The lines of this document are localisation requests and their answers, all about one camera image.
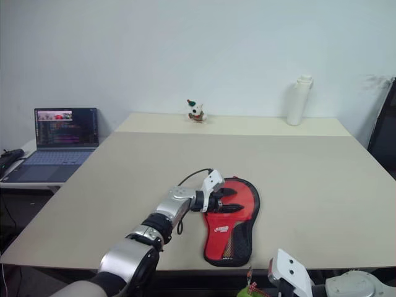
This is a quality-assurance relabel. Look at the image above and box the white plush dog toy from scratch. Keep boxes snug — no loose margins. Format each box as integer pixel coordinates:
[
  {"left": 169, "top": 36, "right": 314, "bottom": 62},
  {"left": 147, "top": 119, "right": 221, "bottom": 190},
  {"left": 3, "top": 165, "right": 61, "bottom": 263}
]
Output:
[{"left": 186, "top": 98, "right": 209, "bottom": 124}]

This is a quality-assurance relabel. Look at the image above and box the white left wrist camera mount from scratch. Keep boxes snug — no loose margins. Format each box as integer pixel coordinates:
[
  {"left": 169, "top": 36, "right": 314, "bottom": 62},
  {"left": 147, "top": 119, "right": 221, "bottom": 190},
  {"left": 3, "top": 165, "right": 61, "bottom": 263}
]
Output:
[{"left": 200, "top": 169, "right": 226, "bottom": 215}]

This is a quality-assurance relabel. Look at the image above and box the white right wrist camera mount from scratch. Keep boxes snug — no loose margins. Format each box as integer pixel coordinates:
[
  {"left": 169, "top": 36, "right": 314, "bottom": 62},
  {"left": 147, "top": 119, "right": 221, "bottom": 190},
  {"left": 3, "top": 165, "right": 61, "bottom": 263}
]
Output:
[{"left": 267, "top": 248, "right": 317, "bottom": 297}]

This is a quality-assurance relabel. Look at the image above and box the grey open laptop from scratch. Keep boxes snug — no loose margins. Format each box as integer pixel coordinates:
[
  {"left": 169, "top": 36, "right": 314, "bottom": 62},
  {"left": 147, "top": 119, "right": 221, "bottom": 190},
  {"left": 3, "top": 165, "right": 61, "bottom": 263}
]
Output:
[{"left": 2, "top": 107, "right": 100, "bottom": 184}]

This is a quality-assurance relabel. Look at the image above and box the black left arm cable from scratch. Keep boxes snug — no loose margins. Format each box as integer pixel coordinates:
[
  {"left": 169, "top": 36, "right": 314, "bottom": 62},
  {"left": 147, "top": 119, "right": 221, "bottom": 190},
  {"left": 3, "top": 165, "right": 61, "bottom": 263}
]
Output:
[{"left": 176, "top": 168, "right": 215, "bottom": 236}]

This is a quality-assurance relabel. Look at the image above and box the black device with cables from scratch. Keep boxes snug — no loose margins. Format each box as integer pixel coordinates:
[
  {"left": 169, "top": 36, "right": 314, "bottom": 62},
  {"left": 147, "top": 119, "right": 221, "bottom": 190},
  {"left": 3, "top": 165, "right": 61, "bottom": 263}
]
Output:
[{"left": 0, "top": 148, "right": 26, "bottom": 179}]

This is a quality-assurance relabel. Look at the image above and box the white water bottle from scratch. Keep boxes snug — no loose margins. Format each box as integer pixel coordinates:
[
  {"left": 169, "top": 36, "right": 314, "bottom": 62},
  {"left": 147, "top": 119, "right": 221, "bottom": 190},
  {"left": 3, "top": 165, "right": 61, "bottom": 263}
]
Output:
[{"left": 286, "top": 74, "right": 315, "bottom": 126}]

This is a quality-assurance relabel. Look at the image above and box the white side table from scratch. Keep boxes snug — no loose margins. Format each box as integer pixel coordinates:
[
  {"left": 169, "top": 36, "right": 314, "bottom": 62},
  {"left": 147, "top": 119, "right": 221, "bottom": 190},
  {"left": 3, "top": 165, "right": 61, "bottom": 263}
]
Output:
[{"left": 0, "top": 138, "right": 97, "bottom": 195}]

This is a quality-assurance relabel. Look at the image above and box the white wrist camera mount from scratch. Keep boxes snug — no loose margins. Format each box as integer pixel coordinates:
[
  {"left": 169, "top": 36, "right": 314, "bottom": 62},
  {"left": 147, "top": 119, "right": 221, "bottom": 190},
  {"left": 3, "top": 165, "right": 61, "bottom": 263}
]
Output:
[
  {"left": 267, "top": 248, "right": 317, "bottom": 297},
  {"left": 200, "top": 169, "right": 226, "bottom": 215}
]

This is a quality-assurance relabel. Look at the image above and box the green fluffy pompom charm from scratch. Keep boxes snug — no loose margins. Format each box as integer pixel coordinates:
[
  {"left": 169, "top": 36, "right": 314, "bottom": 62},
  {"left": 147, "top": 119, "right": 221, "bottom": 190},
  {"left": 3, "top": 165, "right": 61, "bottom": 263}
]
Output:
[{"left": 236, "top": 266, "right": 265, "bottom": 297}]

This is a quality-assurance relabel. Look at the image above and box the black red paddle case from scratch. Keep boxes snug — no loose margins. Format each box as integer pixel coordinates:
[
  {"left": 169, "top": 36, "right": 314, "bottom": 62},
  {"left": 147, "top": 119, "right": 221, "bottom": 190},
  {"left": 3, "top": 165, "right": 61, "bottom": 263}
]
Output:
[{"left": 202, "top": 176, "right": 262, "bottom": 268}]

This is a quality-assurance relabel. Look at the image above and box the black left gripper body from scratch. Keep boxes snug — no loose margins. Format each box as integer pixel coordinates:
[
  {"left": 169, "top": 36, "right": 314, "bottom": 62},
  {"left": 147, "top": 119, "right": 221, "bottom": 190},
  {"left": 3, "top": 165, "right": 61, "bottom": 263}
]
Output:
[{"left": 207, "top": 187, "right": 226, "bottom": 214}]

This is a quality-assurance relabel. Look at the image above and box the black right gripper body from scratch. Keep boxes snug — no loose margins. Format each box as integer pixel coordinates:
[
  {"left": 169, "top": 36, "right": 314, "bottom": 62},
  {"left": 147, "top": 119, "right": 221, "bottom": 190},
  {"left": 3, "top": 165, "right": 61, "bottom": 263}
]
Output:
[{"left": 278, "top": 277, "right": 295, "bottom": 297}]

